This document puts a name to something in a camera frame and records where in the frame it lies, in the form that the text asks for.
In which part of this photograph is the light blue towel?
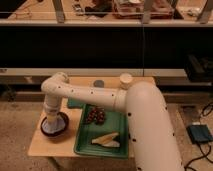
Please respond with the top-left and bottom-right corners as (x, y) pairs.
(42, 116), (66, 134)

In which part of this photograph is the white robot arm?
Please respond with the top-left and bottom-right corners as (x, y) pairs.
(41, 72), (184, 171)

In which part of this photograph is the purple bowl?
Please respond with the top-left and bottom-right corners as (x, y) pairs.
(40, 112), (69, 137)

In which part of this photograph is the green sponge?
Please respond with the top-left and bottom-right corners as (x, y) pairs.
(67, 99), (84, 109)

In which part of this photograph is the wooden table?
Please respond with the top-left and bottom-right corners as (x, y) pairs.
(27, 76), (158, 171)

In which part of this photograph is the bunch of dark grapes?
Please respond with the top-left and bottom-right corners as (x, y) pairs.
(85, 108), (105, 125)

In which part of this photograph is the green plastic tray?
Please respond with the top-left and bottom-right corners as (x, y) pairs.
(74, 104), (129, 158)

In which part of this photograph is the grey blue cup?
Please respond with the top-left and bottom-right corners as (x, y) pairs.
(93, 80), (104, 88)

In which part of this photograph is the white cup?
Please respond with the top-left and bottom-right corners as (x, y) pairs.
(119, 73), (133, 89)

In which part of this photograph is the black foot pedal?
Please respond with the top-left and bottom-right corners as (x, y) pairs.
(186, 125), (213, 144)

